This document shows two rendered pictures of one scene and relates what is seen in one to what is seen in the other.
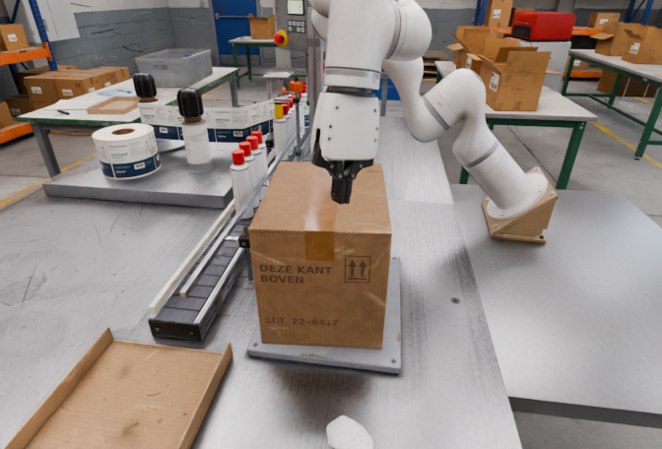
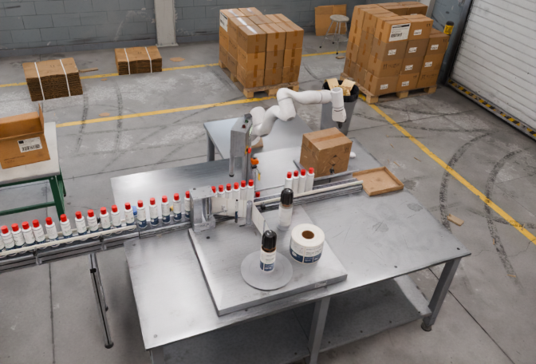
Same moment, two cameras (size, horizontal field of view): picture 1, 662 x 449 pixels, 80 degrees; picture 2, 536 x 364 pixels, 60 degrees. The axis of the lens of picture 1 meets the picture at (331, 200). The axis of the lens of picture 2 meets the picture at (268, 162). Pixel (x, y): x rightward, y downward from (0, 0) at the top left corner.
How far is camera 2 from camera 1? 3.90 m
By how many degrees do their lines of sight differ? 97
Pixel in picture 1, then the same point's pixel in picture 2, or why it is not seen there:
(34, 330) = (383, 211)
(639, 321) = (283, 127)
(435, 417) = not seen: hidden behind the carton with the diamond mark
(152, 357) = (365, 186)
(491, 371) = not seen: hidden behind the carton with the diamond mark
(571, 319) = (292, 135)
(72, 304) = (372, 211)
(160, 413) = (372, 178)
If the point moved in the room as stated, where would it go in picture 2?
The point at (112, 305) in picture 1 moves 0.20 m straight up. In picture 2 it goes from (363, 203) to (368, 182)
